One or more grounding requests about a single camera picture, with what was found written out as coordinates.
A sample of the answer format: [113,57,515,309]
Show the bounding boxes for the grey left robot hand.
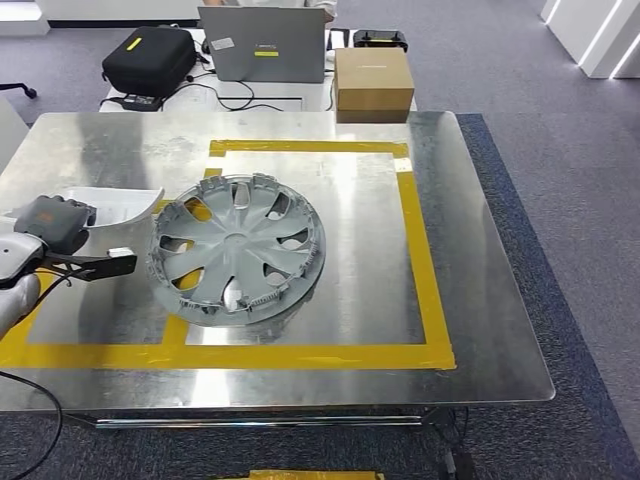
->
[14,195,97,256]

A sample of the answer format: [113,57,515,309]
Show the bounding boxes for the white curved plastic part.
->
[0,187,165,232]

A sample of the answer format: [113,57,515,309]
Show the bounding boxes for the yellow workbench tape marking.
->
[0,139,457,371]

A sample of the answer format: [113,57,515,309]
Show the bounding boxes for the stainless steel workbench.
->
[0,111,556,431]

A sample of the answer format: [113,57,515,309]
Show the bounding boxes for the white chair back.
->
[0,99,30,174]

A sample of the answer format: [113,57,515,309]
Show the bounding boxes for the black chair leg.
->
[0,82,38,99]

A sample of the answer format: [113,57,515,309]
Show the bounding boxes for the small black device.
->
[121,93,164,113]

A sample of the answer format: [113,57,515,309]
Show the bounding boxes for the black carry case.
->
[101,26,198,99]

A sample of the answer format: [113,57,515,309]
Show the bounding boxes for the silver wheel hubcap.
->
[146,173,327,328]

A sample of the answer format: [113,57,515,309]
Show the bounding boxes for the grey laptop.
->
[198,6,327,84]

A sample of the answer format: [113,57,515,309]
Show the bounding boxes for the white desk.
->
[99,26,418,114]

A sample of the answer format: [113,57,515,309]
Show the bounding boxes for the yellow floor tape outline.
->
[214,469,385,480]

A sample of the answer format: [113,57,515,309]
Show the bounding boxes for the brown cardboard box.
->
[334,47,416,125]

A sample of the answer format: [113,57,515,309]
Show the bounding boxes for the black handheld controller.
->
[352,29,409,53]

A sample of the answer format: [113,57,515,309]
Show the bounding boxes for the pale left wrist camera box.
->
[106,246,138,278]

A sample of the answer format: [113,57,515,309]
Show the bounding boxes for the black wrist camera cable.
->
[0,370,64,480]

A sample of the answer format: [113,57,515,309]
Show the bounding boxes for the black desk cable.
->
[170,72,286,113]

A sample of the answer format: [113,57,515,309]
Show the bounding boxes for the black floor cable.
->
[429,407,471,458]

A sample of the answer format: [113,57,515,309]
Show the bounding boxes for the white wall panels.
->
[540,0,640,81]

